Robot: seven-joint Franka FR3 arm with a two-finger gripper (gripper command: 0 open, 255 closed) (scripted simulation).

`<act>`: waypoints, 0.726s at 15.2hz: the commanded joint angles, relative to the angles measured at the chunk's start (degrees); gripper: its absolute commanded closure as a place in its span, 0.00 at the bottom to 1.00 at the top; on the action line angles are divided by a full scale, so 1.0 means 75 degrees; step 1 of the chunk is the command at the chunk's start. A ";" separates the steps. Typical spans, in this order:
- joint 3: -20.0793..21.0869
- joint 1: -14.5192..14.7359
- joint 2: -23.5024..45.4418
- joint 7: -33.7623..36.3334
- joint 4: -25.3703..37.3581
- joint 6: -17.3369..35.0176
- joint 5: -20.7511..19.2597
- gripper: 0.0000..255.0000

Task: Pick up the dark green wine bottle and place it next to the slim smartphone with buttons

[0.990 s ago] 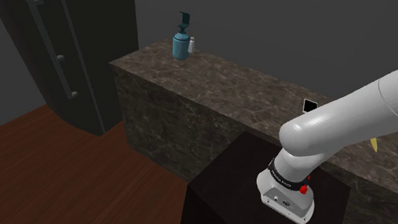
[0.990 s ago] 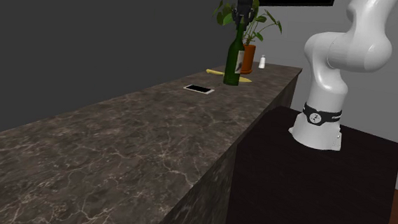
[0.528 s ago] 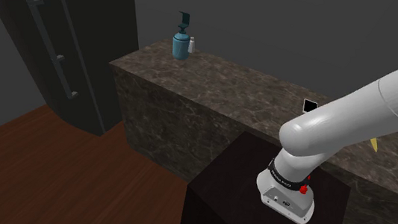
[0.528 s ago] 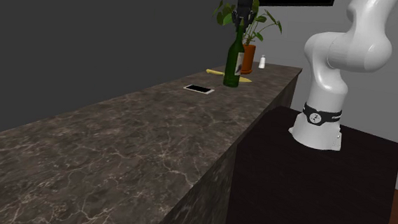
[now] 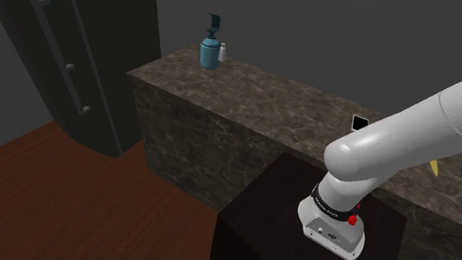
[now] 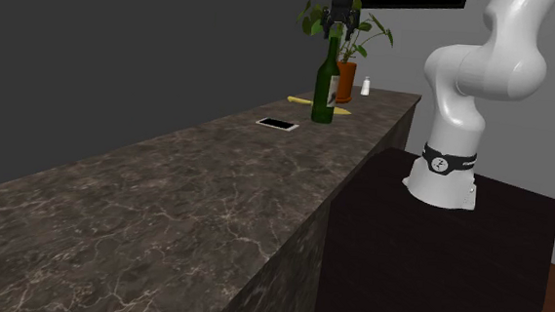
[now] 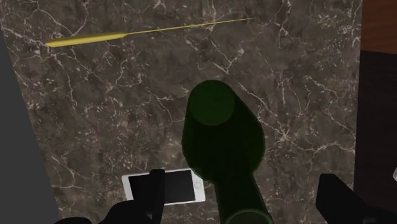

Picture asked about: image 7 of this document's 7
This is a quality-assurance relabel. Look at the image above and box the dark green glass bottle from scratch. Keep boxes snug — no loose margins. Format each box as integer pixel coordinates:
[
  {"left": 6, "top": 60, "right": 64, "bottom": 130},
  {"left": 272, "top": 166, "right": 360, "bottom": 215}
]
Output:
[{"left": 181, "top": 80, "right": 274, "bottom": 224}]

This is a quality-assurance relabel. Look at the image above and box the white smartphone with black screen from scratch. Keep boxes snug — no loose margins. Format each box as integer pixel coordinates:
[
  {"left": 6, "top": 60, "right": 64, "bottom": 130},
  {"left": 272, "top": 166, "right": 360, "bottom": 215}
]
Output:
[{"left": 121, "top": 167, "right": 206, "bottom": 206}]

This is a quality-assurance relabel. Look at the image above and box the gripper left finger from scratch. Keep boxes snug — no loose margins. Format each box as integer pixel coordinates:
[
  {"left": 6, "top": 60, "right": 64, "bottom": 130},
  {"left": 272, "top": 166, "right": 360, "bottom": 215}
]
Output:
[{"left": 54, "top": 168, "right": 166, "bottom": 224}]

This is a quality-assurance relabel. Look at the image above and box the yellow knife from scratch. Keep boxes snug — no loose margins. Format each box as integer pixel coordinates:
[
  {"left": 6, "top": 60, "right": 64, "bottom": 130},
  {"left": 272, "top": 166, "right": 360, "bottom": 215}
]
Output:
[{"left": 45, "top": 17, "right": 256, "bottom": 48}]

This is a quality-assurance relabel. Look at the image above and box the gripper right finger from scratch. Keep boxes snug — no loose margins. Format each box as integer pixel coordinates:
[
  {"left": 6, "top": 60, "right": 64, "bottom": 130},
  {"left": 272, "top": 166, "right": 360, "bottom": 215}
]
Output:
[{"left": 315, "top": 173, "right": 397, "bottom": 224}]

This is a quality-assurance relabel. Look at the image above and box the dark brown wooden cabinet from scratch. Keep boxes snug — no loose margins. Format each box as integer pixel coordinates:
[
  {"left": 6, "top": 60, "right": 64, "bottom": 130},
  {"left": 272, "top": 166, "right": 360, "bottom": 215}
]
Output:
[{"left": 353, "top": 0, "right": 397, "bottom": 215}]

